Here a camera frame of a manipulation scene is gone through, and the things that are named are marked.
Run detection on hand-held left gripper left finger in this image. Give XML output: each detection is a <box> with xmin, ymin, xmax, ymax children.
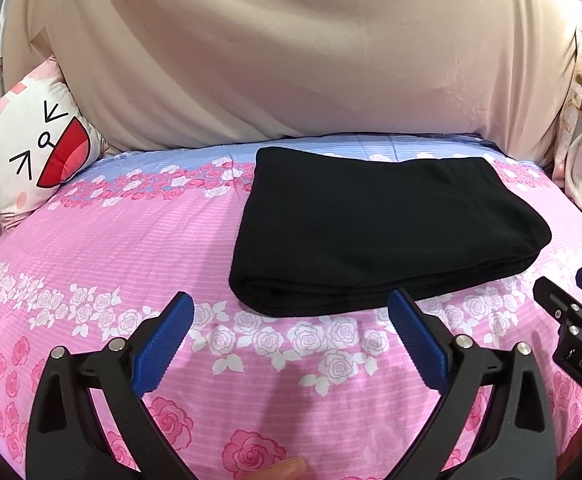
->
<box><xmin>25</xmin><ymin>291</ymin><xmax>195</xmax><ymax>480</ymax></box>

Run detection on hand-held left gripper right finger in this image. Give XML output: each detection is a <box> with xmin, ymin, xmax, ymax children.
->
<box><xmin>388</xmin><ymin>287</ymin><xmax>558</xmax><ymax>480</ymax></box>

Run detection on black pants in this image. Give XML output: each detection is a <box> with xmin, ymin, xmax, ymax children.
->
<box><xmin>229</xmin><ymin>146</ymin><xmax>552</xmax><ymax>317</ymax></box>

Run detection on person's left hand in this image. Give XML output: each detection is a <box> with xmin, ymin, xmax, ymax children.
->
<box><xmin>263</xmin><ymin>456</ymin><xmax>308</xmax><ymax>480</ymax></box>

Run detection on pink floral bedsheet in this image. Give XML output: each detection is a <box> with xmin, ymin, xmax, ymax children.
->
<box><xmin>0</xmin><ymin>132</ymin><xmax>582</xmax><ymax>480</ymax></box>

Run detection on cat face pillow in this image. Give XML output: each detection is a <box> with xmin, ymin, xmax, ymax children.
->
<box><xmin>0</xmin><ymin>57</ymin><xmax>109</xmax><ymax>231</ymax></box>

